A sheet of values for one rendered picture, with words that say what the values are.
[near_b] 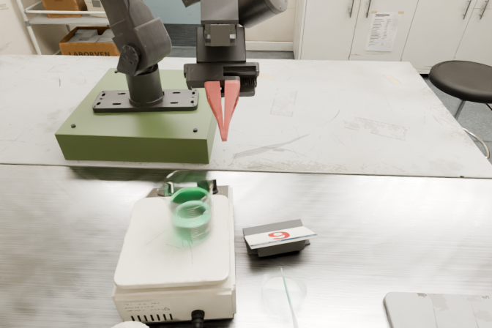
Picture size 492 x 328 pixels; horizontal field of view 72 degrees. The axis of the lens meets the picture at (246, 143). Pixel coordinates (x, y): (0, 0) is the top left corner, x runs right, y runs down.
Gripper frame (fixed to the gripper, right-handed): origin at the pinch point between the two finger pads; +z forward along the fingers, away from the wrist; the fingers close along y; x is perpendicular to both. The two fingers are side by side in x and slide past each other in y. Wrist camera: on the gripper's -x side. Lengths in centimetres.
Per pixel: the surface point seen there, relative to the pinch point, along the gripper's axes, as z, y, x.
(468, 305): 22.6, 28.2, -3.2
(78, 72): -29, -39, 42
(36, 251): 14.4, -26.7, 5.6
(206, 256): 15.0, -2.4, -6.6
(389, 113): -9.7, 36.7, 25.3
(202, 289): 18.2, -2.8, -7.0
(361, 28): -123, 106, 182
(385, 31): -120, 125, 183
